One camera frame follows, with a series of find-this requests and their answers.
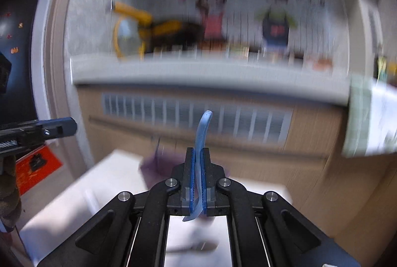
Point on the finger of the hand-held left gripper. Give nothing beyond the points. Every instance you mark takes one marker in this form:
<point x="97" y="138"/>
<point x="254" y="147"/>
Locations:
<point x="62" y="128"/>

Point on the wooden kitchen cabinet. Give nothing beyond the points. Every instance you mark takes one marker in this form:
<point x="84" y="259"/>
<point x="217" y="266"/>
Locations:
<point x="310" y="139"/>

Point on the dark panel with stickers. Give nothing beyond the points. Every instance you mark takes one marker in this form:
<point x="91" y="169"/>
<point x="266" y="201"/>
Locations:
<point x="18" y="31"/>

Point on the maroon utensil holder box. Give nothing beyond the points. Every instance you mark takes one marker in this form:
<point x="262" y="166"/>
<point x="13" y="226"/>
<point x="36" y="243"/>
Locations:
<point x="155" y="167"/>

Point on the beige table cover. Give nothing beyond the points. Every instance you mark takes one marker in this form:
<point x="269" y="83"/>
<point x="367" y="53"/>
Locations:
<point x="102" y="189"/>

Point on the person's left hand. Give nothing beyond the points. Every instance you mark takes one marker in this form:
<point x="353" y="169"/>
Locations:
<point x="9" y="192"/>

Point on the yellow-rimmed glass lid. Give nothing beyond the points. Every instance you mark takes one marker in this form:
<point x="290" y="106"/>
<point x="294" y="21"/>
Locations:
<point x="125" y="34"/>

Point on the grey vent grille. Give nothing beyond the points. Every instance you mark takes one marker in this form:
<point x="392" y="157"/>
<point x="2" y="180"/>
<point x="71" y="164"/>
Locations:
<point x="198" y="116"/>

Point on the speckled stone countertop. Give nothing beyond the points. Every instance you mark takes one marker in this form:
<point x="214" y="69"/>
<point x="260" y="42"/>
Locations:
<point x="201" y="71"/>

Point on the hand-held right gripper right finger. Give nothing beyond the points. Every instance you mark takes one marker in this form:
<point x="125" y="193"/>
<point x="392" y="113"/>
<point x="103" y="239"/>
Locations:
<point x="204" y="180"/>

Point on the red floor mat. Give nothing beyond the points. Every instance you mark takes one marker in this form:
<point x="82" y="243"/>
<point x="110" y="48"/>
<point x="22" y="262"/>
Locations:
<point x="51" y="166"/>

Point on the cartoon couple wall poster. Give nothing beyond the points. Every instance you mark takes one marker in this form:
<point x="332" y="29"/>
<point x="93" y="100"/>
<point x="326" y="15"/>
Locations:
<point x="242" y="22"/>

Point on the green checked cloth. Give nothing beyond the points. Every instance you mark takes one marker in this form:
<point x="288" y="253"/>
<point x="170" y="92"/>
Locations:
<point x="363" y="118"/>

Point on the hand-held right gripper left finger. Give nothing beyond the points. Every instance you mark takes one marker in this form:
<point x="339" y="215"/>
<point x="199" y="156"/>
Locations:
<point x="191" y="180"/>

